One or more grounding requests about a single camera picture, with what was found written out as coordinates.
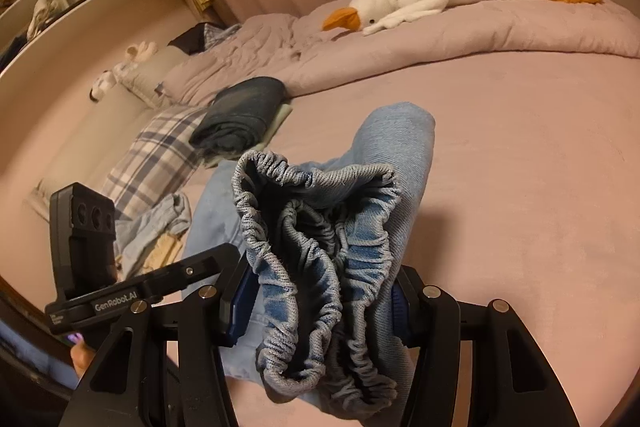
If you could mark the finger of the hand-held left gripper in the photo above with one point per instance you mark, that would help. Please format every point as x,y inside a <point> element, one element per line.
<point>200,264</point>

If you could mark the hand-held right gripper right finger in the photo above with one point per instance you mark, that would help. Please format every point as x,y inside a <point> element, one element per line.
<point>402,313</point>

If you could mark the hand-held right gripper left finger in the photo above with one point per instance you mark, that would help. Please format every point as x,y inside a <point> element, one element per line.
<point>241,307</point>

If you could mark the light blue denim pants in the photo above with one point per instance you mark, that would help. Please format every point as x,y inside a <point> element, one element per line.
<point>390,147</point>

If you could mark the person's left hand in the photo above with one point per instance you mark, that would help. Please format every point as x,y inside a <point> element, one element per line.
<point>84,359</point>

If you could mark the cream cloth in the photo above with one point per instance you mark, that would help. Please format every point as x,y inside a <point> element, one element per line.
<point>165,251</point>

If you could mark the crumpled light blue garment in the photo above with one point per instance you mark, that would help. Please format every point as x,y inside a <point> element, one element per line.
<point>160,217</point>

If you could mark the plaid pillow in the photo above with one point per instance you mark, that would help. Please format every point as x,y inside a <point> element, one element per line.
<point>150,157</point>

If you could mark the small white plush toy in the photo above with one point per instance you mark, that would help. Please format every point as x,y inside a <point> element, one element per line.
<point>103,84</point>
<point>134,57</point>

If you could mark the dark folded jeans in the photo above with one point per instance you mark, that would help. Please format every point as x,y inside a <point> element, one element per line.
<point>240,107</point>

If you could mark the grey pillow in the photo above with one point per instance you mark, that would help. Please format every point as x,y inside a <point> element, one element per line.
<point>150,72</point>

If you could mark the pink bed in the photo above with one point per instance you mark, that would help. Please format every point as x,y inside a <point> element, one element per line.
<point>525,182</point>

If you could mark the dark garment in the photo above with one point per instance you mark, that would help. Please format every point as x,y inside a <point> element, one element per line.
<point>187,39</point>

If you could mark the white hanging cloth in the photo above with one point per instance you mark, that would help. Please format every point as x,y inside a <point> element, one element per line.
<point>42,17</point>

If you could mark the blue checked shirt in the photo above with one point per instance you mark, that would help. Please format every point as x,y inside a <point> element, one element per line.
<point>222,34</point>

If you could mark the pink duvet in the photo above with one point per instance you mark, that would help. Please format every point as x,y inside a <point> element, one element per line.
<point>450,37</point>

